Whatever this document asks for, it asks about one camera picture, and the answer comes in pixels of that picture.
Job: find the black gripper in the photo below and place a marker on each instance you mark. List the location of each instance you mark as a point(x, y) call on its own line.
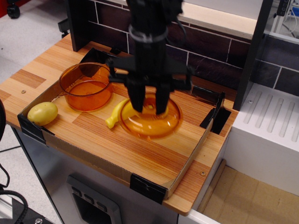
point(150, 66)

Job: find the orange transparent pot lid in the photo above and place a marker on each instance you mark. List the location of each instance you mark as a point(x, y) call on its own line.
point(148, 124)

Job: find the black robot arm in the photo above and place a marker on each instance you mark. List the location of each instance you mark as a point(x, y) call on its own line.
point(150, 18)

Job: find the orange transparent pot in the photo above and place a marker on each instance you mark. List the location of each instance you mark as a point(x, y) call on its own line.
point(86, 86)

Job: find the yellow plastic banana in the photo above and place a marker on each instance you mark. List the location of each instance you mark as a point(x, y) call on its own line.
point(116, 115)

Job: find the cardboard fence with black tape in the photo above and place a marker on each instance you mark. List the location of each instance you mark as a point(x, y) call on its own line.
point(169, 167)

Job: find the yellow-green toy potato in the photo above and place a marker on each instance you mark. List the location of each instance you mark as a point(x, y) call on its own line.
point(43, 113)

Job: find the white toy sink drainboard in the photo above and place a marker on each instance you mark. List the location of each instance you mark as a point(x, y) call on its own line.
point(264, 140)

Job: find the dark shelf post left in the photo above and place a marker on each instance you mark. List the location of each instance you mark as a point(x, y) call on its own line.
point(78, 23)

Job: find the dark shelf post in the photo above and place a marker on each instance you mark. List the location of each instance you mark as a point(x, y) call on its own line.
point(244, 83)
point(78, 23)

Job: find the dark shelf post right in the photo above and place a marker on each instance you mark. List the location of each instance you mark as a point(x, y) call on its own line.
point(244, 83)

